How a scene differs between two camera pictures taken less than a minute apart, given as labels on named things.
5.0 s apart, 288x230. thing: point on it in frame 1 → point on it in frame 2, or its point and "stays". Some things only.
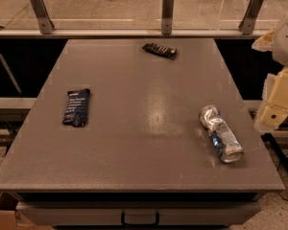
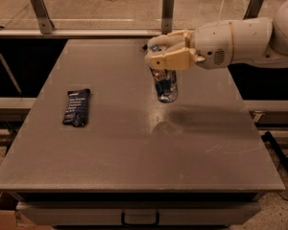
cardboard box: [7, 218] stays
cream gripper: [287, 42] → [212, 45]
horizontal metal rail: [130, 34] stays
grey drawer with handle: [139, 213] stays
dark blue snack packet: [77, 108] stays
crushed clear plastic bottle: [225, 138] → [166, 84]
